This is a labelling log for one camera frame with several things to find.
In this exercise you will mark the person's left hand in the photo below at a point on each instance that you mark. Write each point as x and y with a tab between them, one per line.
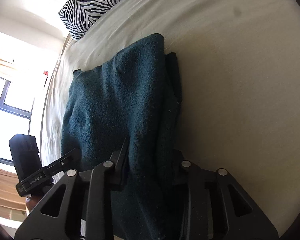
32	201

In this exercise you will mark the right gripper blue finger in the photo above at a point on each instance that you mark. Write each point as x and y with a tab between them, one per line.
120	160

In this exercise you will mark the zebra print pillow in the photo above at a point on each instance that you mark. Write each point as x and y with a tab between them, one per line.
79	15

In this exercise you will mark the beige bed cover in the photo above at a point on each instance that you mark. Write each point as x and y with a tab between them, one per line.
239	63

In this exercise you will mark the dark green knit sweater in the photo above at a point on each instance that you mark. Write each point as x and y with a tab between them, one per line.
135	95

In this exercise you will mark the black framed window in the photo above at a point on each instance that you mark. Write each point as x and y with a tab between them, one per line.
12	121

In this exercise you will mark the brown striped curtain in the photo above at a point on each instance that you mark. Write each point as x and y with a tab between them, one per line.
12	206

